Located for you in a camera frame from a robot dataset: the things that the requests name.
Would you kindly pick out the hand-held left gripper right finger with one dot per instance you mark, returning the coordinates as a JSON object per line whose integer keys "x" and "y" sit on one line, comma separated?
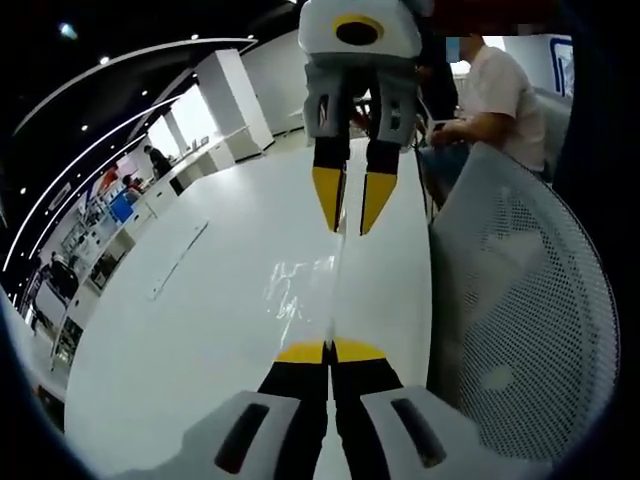
{"x": 365, "y": 375}

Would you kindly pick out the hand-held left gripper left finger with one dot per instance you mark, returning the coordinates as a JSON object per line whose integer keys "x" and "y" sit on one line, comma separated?
{"x": 295, "y": 380}

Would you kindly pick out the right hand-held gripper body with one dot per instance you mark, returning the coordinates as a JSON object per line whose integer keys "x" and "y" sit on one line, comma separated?
{"x": 360, "y": 50}

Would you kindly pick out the clear zip food packaging bag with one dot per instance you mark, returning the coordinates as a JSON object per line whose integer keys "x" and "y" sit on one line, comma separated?
{"x": 310, "y": 285}

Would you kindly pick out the long white counter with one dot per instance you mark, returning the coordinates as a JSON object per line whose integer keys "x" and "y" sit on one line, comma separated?
{"x": 215, "y": 155}

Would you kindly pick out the white square pillar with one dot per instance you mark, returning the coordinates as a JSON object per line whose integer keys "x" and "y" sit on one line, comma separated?
{"x": 230, "y": 100}

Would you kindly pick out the white mesh office chair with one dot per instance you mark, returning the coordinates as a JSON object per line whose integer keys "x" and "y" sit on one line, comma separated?
{"x": 525, "y": 300}

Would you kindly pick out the blue box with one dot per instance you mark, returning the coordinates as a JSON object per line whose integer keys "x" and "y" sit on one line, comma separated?
{"x": 123, "y": 210}

